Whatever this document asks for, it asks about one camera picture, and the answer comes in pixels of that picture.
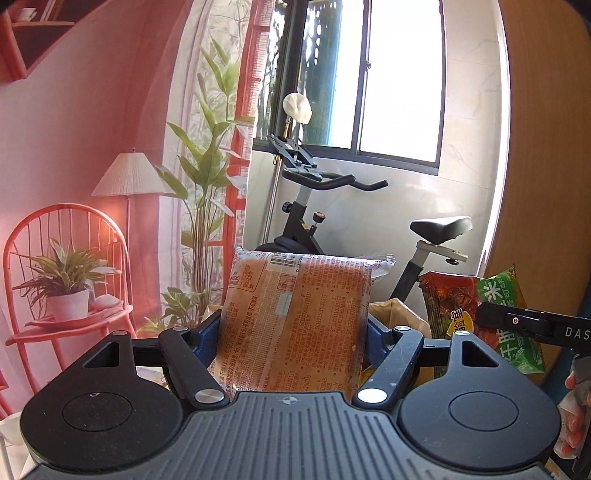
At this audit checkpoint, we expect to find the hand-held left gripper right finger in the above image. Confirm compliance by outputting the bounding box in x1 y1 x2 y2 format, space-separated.
353 316 502 409

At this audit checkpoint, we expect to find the dark framed window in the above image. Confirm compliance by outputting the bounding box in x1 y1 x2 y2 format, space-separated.
253 0 447 177

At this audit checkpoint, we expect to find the red and green snack packet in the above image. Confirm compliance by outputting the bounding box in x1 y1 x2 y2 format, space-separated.
418 265 546 376

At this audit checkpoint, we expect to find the wooden board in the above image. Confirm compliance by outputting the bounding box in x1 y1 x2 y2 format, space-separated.
479 0 591 384

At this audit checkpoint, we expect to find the white hanging cloth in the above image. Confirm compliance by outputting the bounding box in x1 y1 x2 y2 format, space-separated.
282 92 314 126

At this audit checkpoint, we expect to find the plastic-lined cardboard box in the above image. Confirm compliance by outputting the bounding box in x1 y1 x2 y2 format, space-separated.
368 298 433 385

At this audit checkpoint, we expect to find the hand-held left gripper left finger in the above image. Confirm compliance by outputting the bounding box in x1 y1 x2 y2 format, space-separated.
81 312 232 409

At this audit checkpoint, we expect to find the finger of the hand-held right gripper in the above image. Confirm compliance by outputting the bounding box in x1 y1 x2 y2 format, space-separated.
475 302 556 343

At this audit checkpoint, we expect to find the orange clear snack packet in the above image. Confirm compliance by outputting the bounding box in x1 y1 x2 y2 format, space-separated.
207 244 399 400

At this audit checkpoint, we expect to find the black exercise bike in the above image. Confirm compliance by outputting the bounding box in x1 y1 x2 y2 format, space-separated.
255 133 474 320

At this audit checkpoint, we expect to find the printed room backdrop cloth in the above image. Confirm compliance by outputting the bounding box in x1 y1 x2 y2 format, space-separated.
0 0 279 409

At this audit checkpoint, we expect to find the person's right hand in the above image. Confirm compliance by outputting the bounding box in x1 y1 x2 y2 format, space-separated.
563 369 591 453

